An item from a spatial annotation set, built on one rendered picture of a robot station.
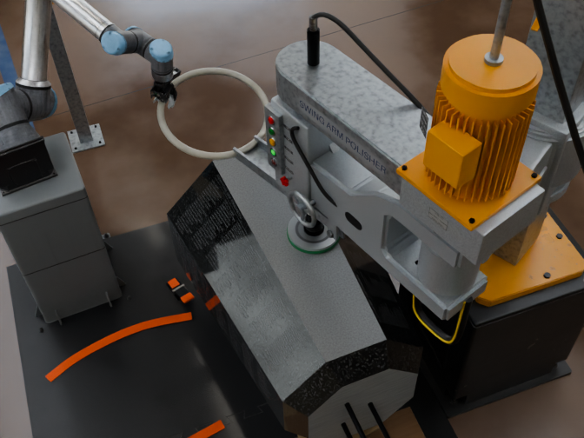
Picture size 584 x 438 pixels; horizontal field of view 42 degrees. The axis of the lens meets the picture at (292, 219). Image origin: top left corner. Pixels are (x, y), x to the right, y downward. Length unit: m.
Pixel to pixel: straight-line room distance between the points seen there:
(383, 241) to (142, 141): 2.60
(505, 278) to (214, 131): 2.31
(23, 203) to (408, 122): 1.82
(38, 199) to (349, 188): 1.50
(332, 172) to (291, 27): 3.12
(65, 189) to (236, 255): 0.82
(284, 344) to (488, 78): 1.46
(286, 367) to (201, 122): 2.35
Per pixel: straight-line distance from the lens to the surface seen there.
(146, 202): 4.49
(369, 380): 2.87
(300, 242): 3.06
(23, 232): 3.57
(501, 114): 1.87
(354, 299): 2.94
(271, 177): 3.03
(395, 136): 2.27
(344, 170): 2.58
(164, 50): 3.16
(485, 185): 2.06
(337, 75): 2.46
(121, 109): 5.09
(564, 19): 2.47
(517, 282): 3.19
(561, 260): 3.31
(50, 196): 3.47
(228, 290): 3.18
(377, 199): 2.39
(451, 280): 2.39
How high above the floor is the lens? 3.30
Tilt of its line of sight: 50 degrees down
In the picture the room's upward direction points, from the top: 2 degrees counter-clockwise
